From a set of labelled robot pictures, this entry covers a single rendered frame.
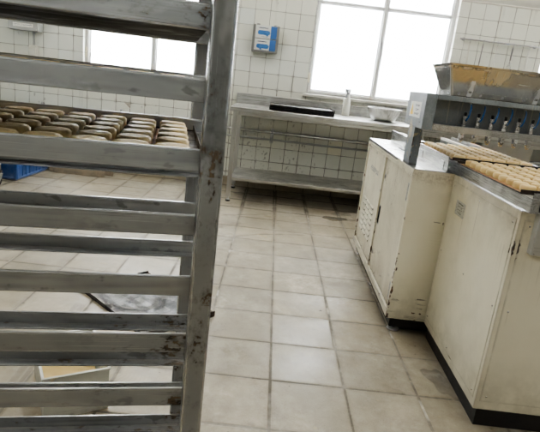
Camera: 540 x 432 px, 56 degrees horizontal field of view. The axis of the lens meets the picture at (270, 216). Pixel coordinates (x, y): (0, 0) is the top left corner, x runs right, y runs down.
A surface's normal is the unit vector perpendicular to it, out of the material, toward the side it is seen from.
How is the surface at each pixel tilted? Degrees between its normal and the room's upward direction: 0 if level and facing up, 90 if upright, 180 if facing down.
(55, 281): 90
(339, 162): 90
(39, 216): 90
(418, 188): 90
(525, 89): 115
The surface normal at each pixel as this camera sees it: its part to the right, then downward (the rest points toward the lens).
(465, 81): -0.07, 0.64
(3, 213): 0.18, 0.28
